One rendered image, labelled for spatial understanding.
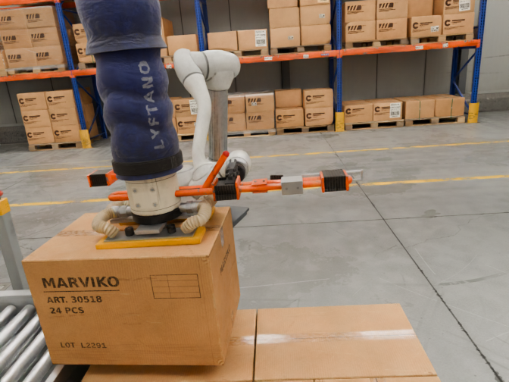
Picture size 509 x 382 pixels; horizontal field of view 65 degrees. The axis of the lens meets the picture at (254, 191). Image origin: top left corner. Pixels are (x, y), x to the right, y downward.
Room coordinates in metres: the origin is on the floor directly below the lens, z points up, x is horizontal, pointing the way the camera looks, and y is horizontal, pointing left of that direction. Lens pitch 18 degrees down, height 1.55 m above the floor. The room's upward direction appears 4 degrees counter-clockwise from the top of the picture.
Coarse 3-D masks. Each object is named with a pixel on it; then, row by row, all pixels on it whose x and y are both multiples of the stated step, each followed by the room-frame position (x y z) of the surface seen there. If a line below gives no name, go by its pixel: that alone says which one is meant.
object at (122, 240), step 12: (132, 228) 1.19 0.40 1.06; (168, 228) 1.17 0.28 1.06; (180, 228) 1.20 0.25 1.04; (204, 228) 1.20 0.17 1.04; (108, 240) 1.16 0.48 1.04; (120, 240) 1.16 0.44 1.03; (132, 240) 1.16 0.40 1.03; (144, 240) 1.15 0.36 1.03; (156, 240) 1.14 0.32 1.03; (168, 240) 1.13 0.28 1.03; (180, 240) 1.13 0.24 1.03; (192, 240) 1.12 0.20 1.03
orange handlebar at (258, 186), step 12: (252, 180) 1.27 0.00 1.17; (264, 180) 1.24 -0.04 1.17; (276, 180) 1.26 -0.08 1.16; (312, 180) 1.21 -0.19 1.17; (348, 180) 1.19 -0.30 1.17; (120, 192) 1.31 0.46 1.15; (180, 192) 1.24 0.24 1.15; (192, 192) 1.24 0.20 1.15; (204, 192) 1.23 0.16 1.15; (240, 192) 1.23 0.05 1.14; (252, 192) 1.22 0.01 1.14; (264, 192) 1.22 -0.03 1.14
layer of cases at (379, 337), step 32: (256, 320) 1.39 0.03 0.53; (288, 320) 1.35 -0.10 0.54; (320, 320) 1.34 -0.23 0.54; (352, 320) 1.32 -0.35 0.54; (384, 320) 1.31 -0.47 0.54; (256, 352) 1.18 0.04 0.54; (288, 352) 1.17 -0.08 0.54; (320, 352) 1.16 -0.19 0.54; (352, 352) 1.14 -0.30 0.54; (384, 352) 1.13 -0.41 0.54; (416, 352) 1.12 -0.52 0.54
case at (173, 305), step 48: (48, 240) 1.26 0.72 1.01; (96, 240) 1.22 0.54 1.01; (48, 288) 1.11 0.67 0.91; (96, 288) 1.09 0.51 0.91; (144, 288) 1.07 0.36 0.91; (192, 288) 1.05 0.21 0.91; (48, 336) 1.12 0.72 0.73; (96, 336) 1.10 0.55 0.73; (144, 336) 1.08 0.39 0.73; (192, 336) 1.06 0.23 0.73
